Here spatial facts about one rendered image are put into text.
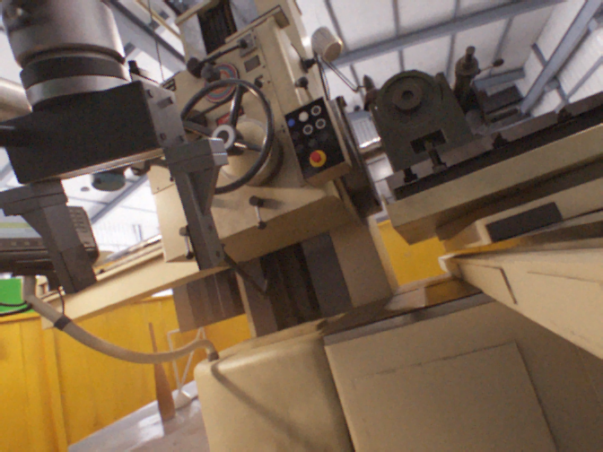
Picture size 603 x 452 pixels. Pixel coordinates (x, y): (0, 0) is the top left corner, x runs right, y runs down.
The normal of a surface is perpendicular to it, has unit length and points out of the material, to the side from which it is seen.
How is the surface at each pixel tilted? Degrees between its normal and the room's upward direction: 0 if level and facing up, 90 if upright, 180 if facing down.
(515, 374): 90
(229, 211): 90
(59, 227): 97
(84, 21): 108
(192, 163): 113
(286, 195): 90
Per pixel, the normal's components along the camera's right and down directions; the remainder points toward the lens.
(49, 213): 0.98, -0.19
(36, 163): -0.06, 0.22
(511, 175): -0.33, -0.12
